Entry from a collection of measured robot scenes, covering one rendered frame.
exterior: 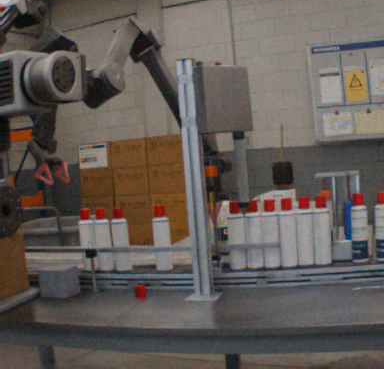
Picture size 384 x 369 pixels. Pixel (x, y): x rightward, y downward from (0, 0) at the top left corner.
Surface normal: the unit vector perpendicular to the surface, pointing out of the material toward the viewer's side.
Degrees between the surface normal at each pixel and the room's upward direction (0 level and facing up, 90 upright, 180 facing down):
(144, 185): 90
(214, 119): 90
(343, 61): 90
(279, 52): 90
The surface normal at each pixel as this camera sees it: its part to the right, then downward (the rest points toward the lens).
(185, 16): -0.46, 0.08
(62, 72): 0.88, -0.04
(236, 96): 0.62, -0.01
